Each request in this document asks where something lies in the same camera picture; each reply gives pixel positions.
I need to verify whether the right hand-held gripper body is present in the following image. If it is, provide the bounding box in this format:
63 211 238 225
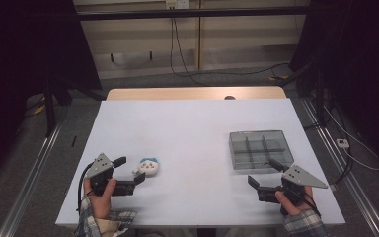
257 164 330 216

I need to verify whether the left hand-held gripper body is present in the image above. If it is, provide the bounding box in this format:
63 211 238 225
85 152 136 198

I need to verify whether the white plush toy blue hat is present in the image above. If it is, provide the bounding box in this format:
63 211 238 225
131 157 161 178

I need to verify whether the clear plastic compartment box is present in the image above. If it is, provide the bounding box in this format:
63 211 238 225
228 129 295 174

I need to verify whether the person's right hand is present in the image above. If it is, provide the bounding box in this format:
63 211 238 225
274 186 315 217

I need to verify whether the person's left hand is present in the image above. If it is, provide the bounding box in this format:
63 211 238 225
83 177 117 220

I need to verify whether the black stand leg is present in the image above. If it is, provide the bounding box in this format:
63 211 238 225
43 82 58 137

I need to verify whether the wooden table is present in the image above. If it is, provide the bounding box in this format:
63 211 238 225
106 86 287 102

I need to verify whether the black curtain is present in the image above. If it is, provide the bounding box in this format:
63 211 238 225
289 0 379 179
0 0 103 186

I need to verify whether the black horizontal metal bar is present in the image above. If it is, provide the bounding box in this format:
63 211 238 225
76 5 310 22

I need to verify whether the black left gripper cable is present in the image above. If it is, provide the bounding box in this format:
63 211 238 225
76 162 95 211

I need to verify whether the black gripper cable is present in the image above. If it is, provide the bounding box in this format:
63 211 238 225
300 191 322 218
76 162 95 211

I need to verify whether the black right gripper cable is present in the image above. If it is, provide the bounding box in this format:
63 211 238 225
300 191 322 218

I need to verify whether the black floor cable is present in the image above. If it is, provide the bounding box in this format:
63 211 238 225
304 98 354 186

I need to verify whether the metal floor rail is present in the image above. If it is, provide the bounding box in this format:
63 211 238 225
0 115 67 237
300 98 379 237

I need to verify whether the white floor cable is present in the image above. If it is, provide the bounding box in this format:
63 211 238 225
324 105 379 172

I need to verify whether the long black hanging cable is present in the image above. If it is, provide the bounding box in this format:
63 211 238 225
169 16 290 87

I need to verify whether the white wall socket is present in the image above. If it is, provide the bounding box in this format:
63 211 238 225
165 0 190 10

